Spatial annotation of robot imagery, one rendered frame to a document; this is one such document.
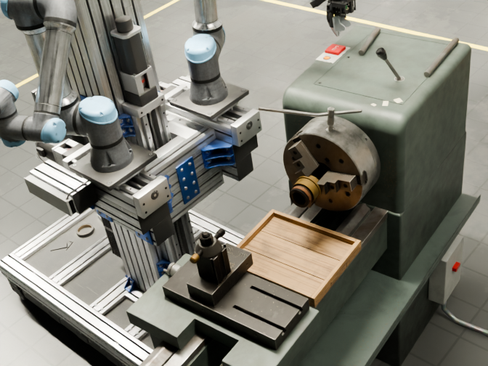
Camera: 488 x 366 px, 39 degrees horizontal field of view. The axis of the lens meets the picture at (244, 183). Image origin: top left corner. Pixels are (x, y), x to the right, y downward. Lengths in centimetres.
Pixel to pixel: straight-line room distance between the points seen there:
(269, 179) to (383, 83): 179
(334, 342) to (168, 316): 66
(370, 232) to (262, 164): 193
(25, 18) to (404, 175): 133
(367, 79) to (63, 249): 189
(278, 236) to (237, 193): 168
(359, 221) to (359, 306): 34
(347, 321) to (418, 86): 88
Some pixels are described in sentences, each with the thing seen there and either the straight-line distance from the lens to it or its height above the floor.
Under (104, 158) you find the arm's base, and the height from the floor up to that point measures 121.
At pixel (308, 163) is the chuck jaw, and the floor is 114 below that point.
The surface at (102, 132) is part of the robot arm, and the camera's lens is 235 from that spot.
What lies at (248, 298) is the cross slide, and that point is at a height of 97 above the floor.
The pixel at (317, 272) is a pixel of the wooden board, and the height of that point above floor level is 88.
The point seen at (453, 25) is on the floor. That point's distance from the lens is 580.
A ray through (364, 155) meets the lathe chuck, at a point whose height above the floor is 116.
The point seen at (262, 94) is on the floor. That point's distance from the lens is 501.
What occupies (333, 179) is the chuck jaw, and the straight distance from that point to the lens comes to 229.
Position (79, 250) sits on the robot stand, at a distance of 366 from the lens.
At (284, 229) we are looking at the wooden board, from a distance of 246.
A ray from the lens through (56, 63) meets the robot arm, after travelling 215.
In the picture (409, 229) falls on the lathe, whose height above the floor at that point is 74.
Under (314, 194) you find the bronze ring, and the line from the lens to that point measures 227.
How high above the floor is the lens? 251
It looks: 37 degrees down
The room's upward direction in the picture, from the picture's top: 9 degrees counter-clockwise
